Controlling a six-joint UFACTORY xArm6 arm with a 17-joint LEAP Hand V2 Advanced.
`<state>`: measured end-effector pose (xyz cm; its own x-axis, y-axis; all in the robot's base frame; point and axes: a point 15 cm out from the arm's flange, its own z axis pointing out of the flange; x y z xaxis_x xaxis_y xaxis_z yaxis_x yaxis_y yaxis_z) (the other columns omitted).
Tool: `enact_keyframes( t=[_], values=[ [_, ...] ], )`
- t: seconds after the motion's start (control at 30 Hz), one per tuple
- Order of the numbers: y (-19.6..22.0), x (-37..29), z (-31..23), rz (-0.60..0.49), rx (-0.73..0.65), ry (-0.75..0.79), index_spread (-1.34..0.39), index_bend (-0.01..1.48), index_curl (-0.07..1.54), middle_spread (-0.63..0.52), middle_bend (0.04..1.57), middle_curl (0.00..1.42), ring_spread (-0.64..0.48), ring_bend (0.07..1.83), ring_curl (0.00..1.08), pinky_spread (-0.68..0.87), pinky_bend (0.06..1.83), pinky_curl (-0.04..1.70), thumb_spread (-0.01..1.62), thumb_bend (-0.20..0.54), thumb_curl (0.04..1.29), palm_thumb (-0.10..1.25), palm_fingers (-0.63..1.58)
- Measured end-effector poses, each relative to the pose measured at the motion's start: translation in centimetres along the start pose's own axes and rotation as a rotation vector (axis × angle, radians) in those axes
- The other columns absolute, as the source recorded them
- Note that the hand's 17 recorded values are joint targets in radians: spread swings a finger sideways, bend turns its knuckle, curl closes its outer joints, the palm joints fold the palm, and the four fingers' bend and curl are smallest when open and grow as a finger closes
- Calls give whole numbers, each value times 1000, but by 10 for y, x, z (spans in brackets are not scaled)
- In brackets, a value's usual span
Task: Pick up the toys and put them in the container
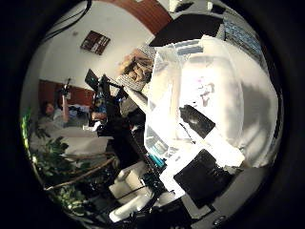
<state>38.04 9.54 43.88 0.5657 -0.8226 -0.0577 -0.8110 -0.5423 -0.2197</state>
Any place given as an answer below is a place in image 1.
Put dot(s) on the green leafy plant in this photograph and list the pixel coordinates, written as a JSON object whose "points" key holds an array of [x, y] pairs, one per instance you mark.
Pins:
{"points": [[54, 152]]}

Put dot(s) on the brown wooden stick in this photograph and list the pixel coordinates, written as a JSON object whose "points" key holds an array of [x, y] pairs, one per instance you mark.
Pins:
{"points": [[79, 176]]}

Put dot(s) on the black metal stand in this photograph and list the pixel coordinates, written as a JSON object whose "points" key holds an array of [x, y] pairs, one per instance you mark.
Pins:
{"points": [[109, 95]]}

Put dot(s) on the dark framed wall picture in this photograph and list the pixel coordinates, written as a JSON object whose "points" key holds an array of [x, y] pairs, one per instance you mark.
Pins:
{"points": [[95, 43]]}

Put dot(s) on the black flat board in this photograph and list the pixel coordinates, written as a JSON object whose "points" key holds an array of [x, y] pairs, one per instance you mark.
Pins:
{"points": [[187, 30]]}

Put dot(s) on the blue patterned fabric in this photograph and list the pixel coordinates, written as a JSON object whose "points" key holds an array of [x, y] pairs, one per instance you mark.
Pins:
{"points": [[241, 38]]}

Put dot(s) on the clear plastic container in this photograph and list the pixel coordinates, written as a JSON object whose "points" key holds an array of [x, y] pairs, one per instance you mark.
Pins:
{"points": [[168, 95]]}

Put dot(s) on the pink and blue plush toy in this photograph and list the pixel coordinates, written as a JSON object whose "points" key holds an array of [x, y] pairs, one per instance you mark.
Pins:
{"points": [[206, 93]]}

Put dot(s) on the seated person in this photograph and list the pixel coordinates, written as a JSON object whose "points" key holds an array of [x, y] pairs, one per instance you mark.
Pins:
{"points": [[58, 116]]}

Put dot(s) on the black flat panel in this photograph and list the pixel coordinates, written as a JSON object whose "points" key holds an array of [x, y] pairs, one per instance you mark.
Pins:
{"points": [[91, 80]]}

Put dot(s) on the grey woven cushion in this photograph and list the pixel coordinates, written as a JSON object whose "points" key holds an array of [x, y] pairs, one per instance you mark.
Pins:
{"points": [[133, 83]]}

